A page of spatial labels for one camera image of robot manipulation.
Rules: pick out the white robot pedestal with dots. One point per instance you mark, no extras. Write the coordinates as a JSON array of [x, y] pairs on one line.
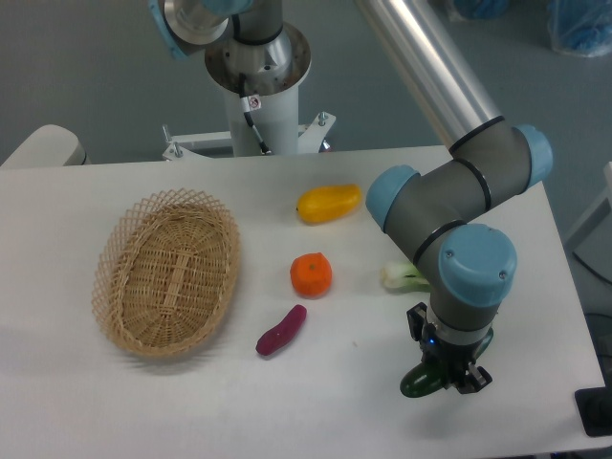
[[260, 87]]

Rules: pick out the purple sweet potato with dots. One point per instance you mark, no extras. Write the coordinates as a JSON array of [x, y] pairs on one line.
[[283, 332]]

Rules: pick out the dark green cucumber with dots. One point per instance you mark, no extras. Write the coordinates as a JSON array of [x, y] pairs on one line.
[[442, 365]]

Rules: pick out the oval wicker basket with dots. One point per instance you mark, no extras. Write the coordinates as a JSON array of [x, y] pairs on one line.
[[167, 274]]

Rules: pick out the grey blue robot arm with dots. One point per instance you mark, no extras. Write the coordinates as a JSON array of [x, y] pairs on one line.
[[433, 217]]

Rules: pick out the white chair back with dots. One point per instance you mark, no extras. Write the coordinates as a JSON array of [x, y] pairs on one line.
[[48, 146]]

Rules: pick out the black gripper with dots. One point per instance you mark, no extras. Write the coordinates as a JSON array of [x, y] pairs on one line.
[[452, 338]]

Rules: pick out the white green bok choy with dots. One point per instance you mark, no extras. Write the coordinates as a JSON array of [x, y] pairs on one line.
[[403, 276]]

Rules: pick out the black device at edge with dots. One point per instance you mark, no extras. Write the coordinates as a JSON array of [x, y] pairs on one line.
[[594, 405]]

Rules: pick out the orange tangerine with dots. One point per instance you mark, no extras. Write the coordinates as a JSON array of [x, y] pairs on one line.
[[311, 274]]

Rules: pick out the yellow papaya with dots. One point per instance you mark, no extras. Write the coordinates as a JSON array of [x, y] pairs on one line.
[[328, 203]]

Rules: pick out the blue plastic bag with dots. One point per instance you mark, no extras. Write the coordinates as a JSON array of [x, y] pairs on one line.
[[580, 28]]

